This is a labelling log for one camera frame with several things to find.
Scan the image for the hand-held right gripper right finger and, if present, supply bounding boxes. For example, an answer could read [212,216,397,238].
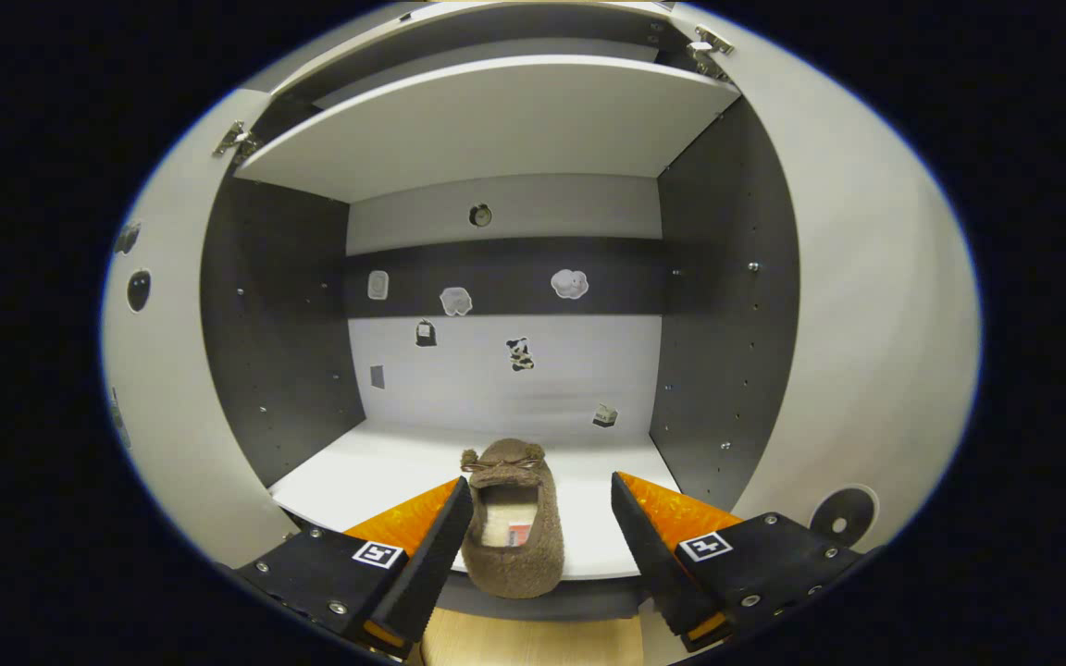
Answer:
[611,472,867,650]

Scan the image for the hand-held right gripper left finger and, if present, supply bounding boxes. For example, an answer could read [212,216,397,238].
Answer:
[235,476,475,660]

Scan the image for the brown fuzzy shoe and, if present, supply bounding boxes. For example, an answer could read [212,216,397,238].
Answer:
[459,438,565,599]

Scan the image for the white shoe cabinet door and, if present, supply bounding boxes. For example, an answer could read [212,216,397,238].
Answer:
[100,88,303,570]
[672,5,983,556]

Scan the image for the white shoe cabinet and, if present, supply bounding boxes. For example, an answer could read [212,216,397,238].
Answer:
[200,0,802,621]

